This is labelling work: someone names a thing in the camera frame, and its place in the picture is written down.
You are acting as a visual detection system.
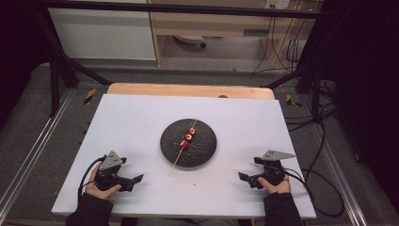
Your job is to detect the yellow black tape strip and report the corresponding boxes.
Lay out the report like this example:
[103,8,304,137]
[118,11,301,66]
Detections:
[83,88,97,105]
[285,93,302,108]

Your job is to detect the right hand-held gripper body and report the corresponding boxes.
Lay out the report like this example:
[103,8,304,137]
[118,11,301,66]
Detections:
[247,150,296,189]

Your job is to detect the white power strip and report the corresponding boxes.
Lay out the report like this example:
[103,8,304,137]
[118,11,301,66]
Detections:
[264,0,291,10]

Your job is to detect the wooden table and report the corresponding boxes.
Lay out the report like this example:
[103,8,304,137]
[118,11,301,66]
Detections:
[106,82,277,101]

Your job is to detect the black metal frame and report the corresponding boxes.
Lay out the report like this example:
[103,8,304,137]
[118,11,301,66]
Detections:
[32,1,333,118]

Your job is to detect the round black plate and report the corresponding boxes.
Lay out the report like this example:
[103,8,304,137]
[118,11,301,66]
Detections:
[159,118,217,170]

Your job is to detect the hand-held gripper cable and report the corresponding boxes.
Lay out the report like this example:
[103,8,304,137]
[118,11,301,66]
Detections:
[77,154,108,202]
[282,167,345,218]

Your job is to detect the dark curtain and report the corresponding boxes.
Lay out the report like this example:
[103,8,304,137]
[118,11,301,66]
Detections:
[0,0,53,126]
[299,0,399,206]

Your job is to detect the aluminium floor rail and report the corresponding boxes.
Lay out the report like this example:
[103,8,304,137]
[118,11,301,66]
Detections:
[0,89,75,215]
[312,124,369,226]

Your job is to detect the person's right hand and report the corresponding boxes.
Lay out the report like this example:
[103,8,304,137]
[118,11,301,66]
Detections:
[257,173,292,195]

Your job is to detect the person's left hand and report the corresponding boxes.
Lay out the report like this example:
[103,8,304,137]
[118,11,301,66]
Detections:
[85,170,122,201]

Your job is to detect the light wooden desk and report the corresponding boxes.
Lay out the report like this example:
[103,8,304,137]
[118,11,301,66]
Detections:
[147,0,318,69]

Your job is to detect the right hand-held gripper cable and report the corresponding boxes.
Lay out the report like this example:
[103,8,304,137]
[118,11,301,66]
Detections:
[282,167,345,218]

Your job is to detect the white cabinet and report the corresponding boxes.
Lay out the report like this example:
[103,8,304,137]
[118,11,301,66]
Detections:
[47,7,157,61]

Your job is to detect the thin wooden skewer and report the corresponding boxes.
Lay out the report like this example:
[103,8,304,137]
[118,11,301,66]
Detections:
[171,119,199,170]

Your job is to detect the grey chair base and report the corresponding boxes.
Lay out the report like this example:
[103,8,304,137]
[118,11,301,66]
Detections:
[173,34,207,49]

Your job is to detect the black floor cables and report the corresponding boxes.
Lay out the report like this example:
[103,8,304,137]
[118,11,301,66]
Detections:
[283,79,338,133]

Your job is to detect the white board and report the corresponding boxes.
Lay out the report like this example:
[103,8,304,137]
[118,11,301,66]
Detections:
[51,93,317,219]

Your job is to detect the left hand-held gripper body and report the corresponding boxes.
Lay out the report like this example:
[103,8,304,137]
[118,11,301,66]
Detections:
[93,151,136,192]

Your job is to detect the bundle of black cables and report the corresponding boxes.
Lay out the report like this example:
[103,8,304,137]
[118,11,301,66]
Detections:
[251,13,304,75]

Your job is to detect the left hand-held gripper cable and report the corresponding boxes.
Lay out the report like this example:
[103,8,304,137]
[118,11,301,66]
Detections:
[77,154,108,202]

